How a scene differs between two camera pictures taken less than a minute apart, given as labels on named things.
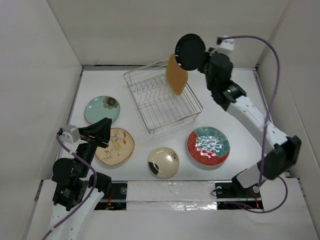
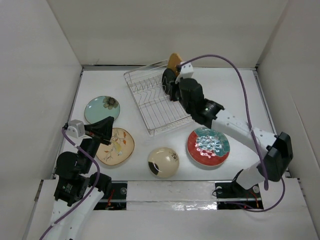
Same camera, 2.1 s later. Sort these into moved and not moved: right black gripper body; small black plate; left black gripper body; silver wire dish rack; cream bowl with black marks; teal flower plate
Moved: small black plate; right black gripper body
Not moved: teal flower plate; left black gripper body; cream bowl with black marks; silver wire dish rack
